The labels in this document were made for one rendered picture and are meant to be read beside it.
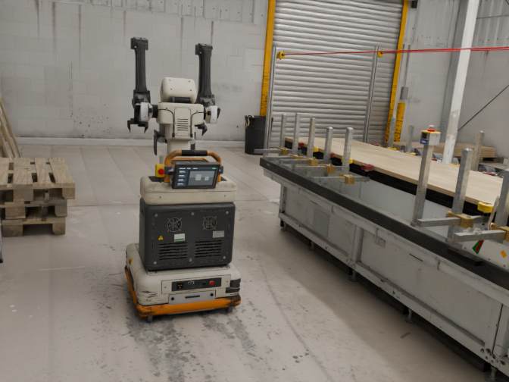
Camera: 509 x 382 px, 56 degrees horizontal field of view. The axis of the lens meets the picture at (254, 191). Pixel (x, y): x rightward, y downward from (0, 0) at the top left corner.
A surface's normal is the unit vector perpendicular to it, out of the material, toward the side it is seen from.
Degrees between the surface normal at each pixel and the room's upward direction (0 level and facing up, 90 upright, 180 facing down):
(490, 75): 90
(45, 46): 90
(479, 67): 90
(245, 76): 90
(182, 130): 82
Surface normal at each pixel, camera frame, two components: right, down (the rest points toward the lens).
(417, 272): -0.92, 0.02
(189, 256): 0.37, 0.24
